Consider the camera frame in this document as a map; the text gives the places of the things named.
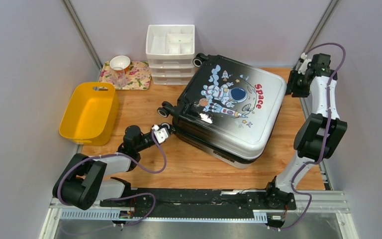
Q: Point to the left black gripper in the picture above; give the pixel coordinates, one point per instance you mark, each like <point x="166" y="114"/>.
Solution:
<point x="170" y="131"/>

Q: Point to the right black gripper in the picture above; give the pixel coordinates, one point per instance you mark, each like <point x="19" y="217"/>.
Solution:
<point x="291" y="87"/>

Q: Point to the white black space suitcase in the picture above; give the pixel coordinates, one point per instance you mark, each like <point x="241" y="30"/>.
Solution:
<point x="228" y="109"/>

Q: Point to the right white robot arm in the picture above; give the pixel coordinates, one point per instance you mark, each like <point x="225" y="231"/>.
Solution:
<point x="321" y="133"/>

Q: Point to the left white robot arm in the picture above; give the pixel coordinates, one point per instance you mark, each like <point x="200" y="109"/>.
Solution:
<point x="87" y="179"/>

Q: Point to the yellow plastic basket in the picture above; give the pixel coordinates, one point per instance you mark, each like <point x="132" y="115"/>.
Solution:
<point x="91" y="113"/>

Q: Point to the floral serving tray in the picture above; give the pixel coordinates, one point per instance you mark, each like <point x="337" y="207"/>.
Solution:
<point x="138" y="75"/>

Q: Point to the clear drinking glass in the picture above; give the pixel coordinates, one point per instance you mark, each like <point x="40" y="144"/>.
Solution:
<point x="119" y="79"/>

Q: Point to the white orange bowl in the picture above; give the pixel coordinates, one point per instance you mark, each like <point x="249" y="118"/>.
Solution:
<point x="119" y="63"/>

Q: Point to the white plastic drawer organizer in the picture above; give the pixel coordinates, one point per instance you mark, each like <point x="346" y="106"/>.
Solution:
<point x="170" y="50"/>

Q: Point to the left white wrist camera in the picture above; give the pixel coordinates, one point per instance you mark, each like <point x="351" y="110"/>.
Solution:
<point x="162" y="132"/>

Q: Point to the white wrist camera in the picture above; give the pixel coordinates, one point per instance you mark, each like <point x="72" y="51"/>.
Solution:
<point x="162" y="132"/>
<point x="302" y="64"/>

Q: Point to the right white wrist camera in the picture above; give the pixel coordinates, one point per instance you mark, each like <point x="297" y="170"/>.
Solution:
<point x="302" y="64"/>

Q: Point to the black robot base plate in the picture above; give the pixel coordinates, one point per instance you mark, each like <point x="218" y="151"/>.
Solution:
<point x="269" y="205"/>

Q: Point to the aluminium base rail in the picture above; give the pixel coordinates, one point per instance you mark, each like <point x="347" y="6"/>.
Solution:
<point x="307" y="202"/>

